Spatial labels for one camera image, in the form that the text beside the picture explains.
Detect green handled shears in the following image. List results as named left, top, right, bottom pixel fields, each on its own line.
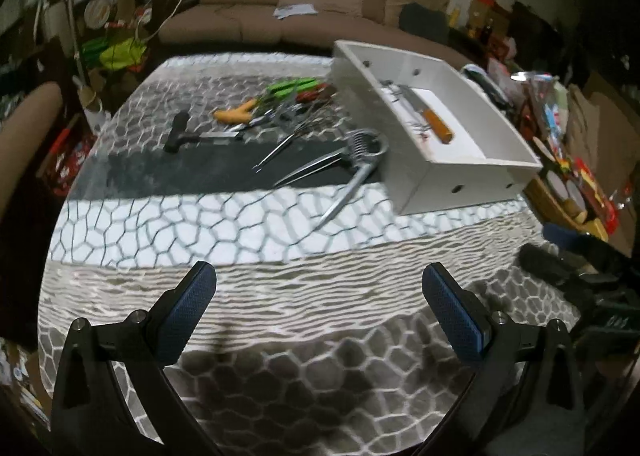
left=265, top=78, right=321, bottom=99

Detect white papers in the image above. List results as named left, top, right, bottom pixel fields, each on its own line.
left=272, top=3, right=318, bottom=20

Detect black and white handset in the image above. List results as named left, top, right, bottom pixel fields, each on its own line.
left=460, top=63, right=513, bottom=109

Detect large orange handled tool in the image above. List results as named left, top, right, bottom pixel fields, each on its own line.
left=422, top=108, right=455, bottom=144

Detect black T-handle tool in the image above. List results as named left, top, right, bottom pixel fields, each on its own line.
left=163, top=110, right=241, bottom=154

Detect red handled tool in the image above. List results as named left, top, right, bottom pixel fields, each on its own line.
left=295, top=86, right=333, bottom=104

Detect bright green bag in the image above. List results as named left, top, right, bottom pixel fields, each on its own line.
left=80, top=36, right=150, bottom=71

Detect red lidded jar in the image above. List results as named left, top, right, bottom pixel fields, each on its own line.
left=467, top=0, right=501, bottom=36

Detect silver tongs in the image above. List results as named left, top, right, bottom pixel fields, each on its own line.
left=252, top=123, right=311, bottom=171

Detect wicker basket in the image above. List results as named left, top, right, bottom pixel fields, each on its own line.
left=522, top=176, right=608, bottom=241

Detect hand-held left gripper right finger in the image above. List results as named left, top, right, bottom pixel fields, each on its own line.
left=415, top=262, right=586, bottom=456

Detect white rectangular container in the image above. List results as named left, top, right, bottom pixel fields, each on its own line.
left=331, top=40, right=543, bottom=217

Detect brown padded chair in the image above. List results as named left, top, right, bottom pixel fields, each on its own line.
left=0, top=82, right=63, bottom=217

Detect pile of assorted packaging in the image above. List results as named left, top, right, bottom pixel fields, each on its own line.
left=487, top=50, right=640, bottom=237

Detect red snack packet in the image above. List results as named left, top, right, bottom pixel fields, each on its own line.
left=42, top=126, right=96, bottom=187

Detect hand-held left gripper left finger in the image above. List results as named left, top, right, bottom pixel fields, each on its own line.
left=51, top=261, right=223, bottom=456

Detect round metal tin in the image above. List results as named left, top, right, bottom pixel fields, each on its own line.
left=84, top=0, right=113, bottom=29

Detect dark grey cushion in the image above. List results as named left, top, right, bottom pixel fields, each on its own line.
left=399, top=3, right=450, bottom=39

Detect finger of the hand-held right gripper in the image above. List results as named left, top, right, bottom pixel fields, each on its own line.
left=519, top=243, right=619, bottom=289
left=542, top=223, right=626, bottom=274

